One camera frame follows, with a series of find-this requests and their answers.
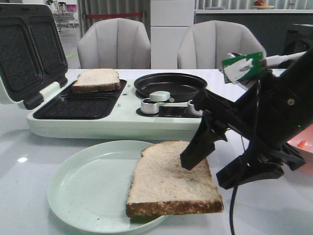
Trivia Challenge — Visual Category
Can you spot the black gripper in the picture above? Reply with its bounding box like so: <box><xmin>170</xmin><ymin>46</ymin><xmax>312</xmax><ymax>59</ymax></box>
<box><xmin>180</xmin><ymin>49</ymin><xmax>313</xmax><ymax>189</ymax></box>

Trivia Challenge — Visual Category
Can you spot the orange shrimp piece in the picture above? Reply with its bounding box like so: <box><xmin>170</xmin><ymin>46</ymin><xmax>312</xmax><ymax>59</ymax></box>
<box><xmin>297</xmin><ymin>141</ymin><xmax>306</xmax><ymax>149</ymax></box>

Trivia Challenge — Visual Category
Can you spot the pink bowl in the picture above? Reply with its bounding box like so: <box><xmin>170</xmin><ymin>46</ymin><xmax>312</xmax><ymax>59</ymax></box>
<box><xmin>288</xmin><ymin>125</ymin><xmax>313</xmax><ymax>159</ymax></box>

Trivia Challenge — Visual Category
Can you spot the bread slice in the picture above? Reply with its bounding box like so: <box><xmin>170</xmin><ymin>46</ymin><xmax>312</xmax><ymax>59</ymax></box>
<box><xmin>71</xmin><ymin>69</ymin><xmax>121</xmax><ymax>93</ymax></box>
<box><xmin>126</xmin><ymin>141</ymin><xmax>224</xmax><ymax>217</ymax></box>

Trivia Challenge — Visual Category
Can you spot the mint green sandwich maker lid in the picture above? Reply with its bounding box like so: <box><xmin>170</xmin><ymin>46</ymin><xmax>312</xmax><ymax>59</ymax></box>
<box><xmin>0</xmin><ymin>3</ymin><xmax>68</xmax><ymax>110</ymax></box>

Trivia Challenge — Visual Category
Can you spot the mint green breakfast maker base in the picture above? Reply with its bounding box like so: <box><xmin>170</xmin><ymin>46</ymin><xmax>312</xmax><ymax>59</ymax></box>
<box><xmin>27</xmin><ymin>78</ymin><xmax>201</xmax><ymax>140</ymax></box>

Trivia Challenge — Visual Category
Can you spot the right silver control knob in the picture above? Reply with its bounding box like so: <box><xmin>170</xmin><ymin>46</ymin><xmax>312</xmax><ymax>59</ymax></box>
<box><xmin>187</xmin><ymin>100</ymin><xmax>202</xmax><ymax>117</ymax></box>

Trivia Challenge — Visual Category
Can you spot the silver control knob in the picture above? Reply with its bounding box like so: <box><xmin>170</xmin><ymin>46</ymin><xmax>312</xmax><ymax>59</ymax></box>
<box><xmin>140</xmin><ymin>98</ymin><xmax>159</xmax><ymax>115</ymax></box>
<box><xmin>187</xmin><ymin>100</ymin><xmax>202</xmax><ymax>117</ymax></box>

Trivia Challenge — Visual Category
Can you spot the black round frying pan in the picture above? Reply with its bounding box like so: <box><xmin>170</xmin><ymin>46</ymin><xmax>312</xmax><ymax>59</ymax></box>
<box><xmin>134</xmin><ymin>72</ymin><xmax>207</xmax><ymax>103</ymax></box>

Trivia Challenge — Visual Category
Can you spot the left silver control knob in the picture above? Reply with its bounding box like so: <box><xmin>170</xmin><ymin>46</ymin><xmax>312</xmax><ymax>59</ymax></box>
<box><xmin>140</xmin><ymin>98</ymin><xmax>159</xmax><ymax>115</ymax></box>

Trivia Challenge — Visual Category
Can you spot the right grey upholstered chair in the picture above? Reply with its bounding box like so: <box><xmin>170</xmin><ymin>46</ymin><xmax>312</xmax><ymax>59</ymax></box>
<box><xmin>177</xmin><ymin>20</ymin><xmax>266</xmax><ymax>69</ymax></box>

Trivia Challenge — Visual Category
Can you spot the grey upholstered chair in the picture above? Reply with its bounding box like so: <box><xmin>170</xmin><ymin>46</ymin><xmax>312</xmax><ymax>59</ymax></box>
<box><xmin>77</xmin><ymin>18</ymin><xmax>151</xmax><ymax>69</ymax></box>
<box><xmin>177</xmin><ymin>20</ymin><xmax>266</xmax><ymax>69</ymax></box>

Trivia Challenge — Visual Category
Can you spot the dark grey counter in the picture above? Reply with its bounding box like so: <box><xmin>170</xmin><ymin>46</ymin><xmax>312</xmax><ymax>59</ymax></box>
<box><xmin>194</xmin><ymin>9</ymin><xmax>313</xmax><ymax>56</ymax></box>

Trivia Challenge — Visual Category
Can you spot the mint green round plate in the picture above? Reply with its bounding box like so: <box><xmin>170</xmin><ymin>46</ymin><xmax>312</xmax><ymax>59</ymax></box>
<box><xmin>47</xmin><ymin>140</ymin><xmax>167</xmax><ymax>235</ymax></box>

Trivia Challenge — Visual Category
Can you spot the white cabinet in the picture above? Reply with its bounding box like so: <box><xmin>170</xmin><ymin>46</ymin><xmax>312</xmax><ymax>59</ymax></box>
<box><xmin>150</xmin><ymin>0</ymin><xmax>195</xmax><ymax>69</ymax></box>

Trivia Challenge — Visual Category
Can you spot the fruit plate on counter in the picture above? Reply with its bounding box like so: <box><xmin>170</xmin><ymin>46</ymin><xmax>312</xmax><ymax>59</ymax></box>
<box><xmin>252</xmin><ymin>0</ymin><xmax>275</xmax><ymax>10</ymax></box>

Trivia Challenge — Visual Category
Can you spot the left grey upholstered chair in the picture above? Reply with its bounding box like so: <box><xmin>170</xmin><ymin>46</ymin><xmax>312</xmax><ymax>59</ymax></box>
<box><xmin>77</xmin><ymin>18</ymin><xmax>151</xmax><ymax>69</ymax></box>

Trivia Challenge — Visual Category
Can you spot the black cable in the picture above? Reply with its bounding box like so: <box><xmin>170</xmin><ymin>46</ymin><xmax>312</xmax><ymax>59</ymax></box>
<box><xmin>228</xmin><ymin>80</ymin><xmax>261</xmax><ymax>235</ymax></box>

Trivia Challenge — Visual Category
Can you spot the green circuit board camera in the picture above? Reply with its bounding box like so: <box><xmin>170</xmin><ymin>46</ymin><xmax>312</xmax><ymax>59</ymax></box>
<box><xmin>221</xmin><ymin>51</ymin><xmax>265</xmax><ymax>84</ymax></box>

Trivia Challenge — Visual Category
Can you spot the white usb cable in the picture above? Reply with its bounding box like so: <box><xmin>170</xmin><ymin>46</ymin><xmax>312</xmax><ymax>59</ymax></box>
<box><xmin>259</xmin><ymin>51</ymin><xmax>308</xmax><ymax>68</ymax></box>

